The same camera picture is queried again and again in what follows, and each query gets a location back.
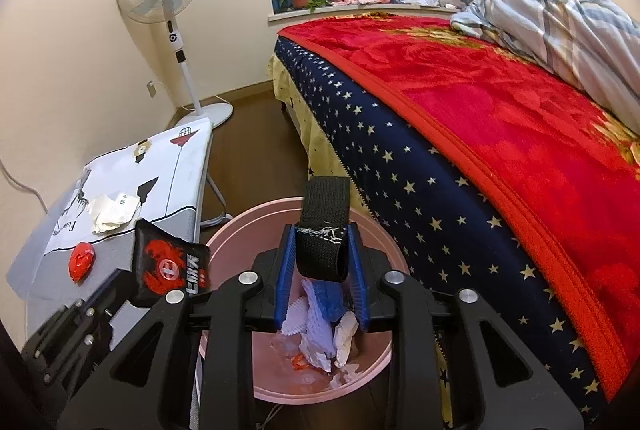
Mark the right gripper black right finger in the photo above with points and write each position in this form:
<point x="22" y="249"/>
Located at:
<point x="451" y="350"/>

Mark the navy star bedsheet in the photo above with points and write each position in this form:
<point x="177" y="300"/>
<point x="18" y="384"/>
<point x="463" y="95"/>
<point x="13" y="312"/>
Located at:
<point x="450" y="235"/>

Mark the red crumpled wrapper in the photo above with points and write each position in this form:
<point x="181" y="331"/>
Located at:
<point x="81" y="262"/>

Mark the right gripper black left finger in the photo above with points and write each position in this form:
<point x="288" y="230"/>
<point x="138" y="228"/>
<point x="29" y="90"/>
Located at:
<point x="146" y="382"/>

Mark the plaid blue white duvet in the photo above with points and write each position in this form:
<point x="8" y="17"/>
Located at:
<point x="592" y="45"/>

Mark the trash pile in bin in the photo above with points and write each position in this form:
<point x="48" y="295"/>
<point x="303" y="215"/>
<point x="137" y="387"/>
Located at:
<point x="334" y="372"/>

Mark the crumpled white paper bag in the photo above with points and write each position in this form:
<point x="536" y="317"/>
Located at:
<point x="109" y="214"/>

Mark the red fleece blanket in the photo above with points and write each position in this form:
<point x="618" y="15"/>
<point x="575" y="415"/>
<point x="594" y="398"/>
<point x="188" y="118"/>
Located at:
<point x="562" y="171"/>

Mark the black red snack packet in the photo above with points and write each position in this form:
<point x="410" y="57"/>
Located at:
<point x="162" y="262"/>

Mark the yellow star bed skirt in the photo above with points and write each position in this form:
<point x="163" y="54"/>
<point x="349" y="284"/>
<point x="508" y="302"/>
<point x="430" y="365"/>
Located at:
<point x="322" y="159"/>

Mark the blue knitted cloth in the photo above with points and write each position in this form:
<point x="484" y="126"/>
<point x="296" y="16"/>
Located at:
<point x="330" y="299"/>

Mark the pink plastic trash bin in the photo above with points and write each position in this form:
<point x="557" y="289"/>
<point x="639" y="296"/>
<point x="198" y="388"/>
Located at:
<point x="281" y="376"/>

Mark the black fabric band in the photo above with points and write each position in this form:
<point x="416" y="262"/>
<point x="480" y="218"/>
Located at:
<point x="320" y="233"/>

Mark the purple knitted cloth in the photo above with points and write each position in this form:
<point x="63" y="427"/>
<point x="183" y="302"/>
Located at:
<point x="303" y="318"/>

